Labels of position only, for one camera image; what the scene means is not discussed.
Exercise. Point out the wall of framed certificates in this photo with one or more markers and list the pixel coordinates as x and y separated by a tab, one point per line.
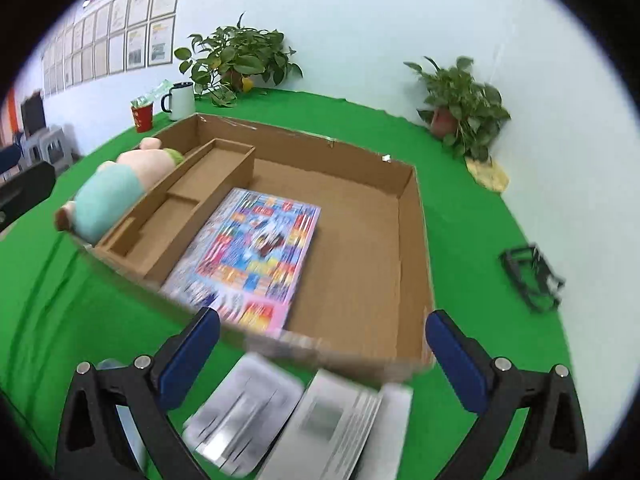
135	35

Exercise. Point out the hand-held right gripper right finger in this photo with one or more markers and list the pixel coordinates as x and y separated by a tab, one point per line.
455	360

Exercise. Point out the black monitor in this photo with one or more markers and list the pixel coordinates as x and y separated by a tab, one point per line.
32	112

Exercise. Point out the colourful picture book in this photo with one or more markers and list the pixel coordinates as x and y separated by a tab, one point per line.
260	250

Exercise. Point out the small cardboard tray box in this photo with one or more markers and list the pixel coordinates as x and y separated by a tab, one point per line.
150	225

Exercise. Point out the white book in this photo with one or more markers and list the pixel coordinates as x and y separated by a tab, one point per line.
340	425

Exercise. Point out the large cardboard box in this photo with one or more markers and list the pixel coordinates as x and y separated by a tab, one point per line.
360	260

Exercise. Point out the green packet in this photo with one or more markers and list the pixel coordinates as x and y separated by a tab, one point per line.
155	91

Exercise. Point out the potted green plant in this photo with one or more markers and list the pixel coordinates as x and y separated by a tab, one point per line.
240	55
465	100

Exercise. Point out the yellow woven mat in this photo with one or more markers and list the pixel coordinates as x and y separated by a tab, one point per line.
487	175

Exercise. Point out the white enamel mug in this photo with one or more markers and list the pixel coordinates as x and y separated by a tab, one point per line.
181	102

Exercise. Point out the red paper cup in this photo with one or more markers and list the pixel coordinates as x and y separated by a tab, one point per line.
141	117

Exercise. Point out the pink pig plush toy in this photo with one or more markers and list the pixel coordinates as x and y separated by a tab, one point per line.
110	195

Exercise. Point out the green tablecloth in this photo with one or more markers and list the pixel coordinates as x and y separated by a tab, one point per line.
475	240

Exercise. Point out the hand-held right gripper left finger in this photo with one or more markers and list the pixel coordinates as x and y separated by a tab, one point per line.
192	355

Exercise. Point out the blue chair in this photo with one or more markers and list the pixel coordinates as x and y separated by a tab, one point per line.
10	157

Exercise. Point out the grey plastic stool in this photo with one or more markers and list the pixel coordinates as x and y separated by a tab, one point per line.
60	142
35	149

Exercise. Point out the black folding stand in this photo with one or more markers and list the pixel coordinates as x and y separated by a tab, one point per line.
530	280

